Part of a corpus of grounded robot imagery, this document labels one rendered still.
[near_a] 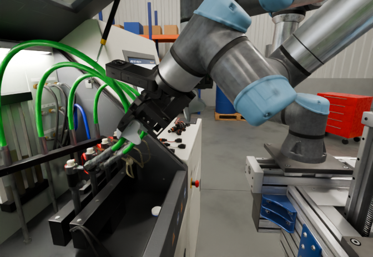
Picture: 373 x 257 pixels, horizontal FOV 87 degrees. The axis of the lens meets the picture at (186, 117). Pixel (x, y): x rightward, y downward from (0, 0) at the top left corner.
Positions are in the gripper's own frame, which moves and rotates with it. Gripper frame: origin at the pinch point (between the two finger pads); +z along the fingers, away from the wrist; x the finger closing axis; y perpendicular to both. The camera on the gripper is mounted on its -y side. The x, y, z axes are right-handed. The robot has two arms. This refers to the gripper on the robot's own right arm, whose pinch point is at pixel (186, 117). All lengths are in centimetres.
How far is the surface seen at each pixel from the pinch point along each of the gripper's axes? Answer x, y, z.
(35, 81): 9, -57, -8
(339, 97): 333, 225, 40
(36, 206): -1, -57, 37
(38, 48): 9, -54, -20
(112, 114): 19.0, -34.0, 5.1
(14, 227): -9, -57, 38
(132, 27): 502, -232, -118
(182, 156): 25.8, -5.7, 25.0
